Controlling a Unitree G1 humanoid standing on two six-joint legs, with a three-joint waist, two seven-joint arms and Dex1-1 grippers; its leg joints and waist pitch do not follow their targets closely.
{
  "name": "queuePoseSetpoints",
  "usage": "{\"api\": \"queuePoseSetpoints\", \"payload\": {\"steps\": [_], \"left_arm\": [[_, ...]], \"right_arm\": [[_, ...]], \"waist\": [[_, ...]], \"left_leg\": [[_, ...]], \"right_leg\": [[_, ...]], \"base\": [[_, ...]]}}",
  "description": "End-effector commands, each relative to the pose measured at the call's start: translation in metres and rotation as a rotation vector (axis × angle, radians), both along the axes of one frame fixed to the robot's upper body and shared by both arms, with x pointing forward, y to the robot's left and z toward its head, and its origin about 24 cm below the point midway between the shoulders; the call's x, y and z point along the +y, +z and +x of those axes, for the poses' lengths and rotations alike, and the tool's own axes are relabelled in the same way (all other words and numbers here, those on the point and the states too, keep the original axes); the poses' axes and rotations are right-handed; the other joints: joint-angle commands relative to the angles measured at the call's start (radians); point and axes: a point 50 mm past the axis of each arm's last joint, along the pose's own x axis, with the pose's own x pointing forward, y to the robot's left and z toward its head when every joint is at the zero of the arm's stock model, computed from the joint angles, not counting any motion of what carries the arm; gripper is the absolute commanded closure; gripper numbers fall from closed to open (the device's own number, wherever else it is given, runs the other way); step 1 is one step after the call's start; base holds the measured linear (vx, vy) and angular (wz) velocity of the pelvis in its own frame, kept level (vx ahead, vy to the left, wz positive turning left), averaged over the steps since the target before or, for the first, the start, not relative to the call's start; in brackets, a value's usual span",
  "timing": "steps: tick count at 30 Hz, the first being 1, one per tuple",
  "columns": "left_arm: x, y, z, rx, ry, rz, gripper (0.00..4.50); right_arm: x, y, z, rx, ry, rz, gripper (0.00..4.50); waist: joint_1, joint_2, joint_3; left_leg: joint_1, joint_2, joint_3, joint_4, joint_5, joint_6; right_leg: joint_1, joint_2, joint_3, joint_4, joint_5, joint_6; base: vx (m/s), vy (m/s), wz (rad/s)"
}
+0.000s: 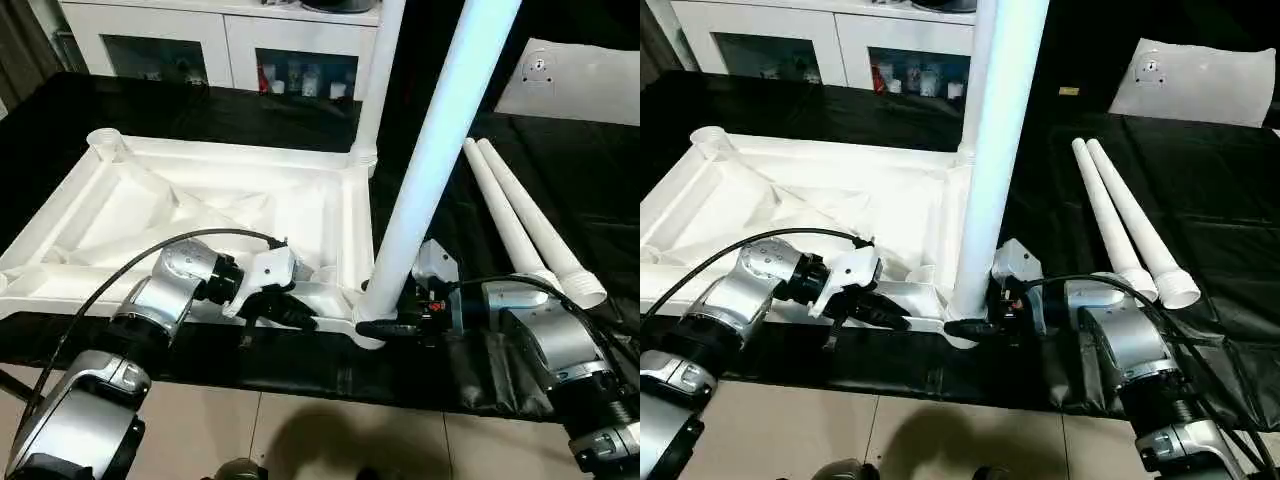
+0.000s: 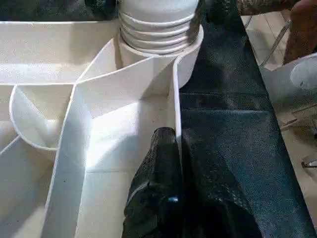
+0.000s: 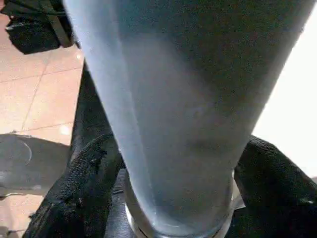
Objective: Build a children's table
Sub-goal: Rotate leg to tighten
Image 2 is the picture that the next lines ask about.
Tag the black work mat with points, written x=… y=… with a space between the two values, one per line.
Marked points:
x=233 y=124

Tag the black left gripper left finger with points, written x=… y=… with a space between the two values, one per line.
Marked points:
x=153 y=198

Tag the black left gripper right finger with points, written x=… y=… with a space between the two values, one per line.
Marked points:
x=213 y=203

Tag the white plastic table top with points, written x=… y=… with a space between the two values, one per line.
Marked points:
x=59 y=124

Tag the white plastic table leg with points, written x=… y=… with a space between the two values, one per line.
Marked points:
x=158 y=25

